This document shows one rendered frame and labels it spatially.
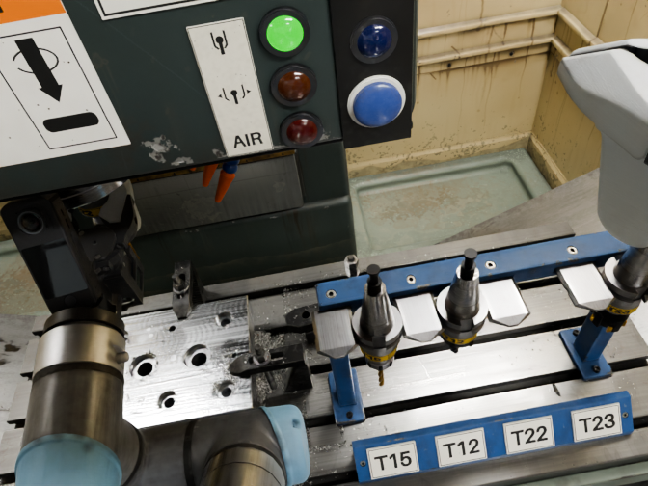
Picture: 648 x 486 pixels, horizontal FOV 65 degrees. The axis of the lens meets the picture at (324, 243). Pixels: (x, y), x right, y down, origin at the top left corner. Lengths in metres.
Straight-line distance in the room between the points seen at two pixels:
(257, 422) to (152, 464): 0.10
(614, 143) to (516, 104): 1.58
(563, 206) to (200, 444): 1.14
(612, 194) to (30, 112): 0.29
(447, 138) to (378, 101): 1.44
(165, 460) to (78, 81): 0.35
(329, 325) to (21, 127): 0.44
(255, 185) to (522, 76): 0.91
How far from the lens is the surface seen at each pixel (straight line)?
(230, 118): 0.32
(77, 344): 0.50
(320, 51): 0.31
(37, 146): 0.35
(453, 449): 0.90
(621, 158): 0.20
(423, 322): 0.66
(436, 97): 1.64
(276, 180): 1.20
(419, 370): 0.99
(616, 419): 0.98
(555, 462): 0.96
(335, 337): 0.66
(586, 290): 0.73
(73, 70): 0.32
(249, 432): 0.50
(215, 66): 0.30
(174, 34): 0.30
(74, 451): 0.46
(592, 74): 0.20
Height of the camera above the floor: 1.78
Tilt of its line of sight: 48 degrees down
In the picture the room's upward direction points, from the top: 10 degrees counter-clockwise
